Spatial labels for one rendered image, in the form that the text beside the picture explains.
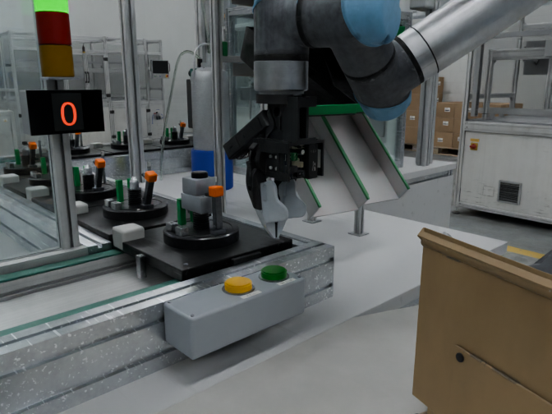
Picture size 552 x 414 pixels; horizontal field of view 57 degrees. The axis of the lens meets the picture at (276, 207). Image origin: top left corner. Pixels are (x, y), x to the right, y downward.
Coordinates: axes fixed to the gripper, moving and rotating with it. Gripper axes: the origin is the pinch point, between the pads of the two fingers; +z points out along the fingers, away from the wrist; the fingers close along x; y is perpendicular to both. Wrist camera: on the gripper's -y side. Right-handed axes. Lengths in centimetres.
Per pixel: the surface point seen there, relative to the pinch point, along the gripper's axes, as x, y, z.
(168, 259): -9.2, -15.0, 6.6
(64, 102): -17.9, -30.1, -18.5
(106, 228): -9.0, -38.8, 6.6
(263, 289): -4.6, 3.2, 7.6
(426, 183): 161, -68, 25
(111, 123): 382, -877, 55
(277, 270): -0.1, 1.3, 6.4
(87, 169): 1, -70, 0
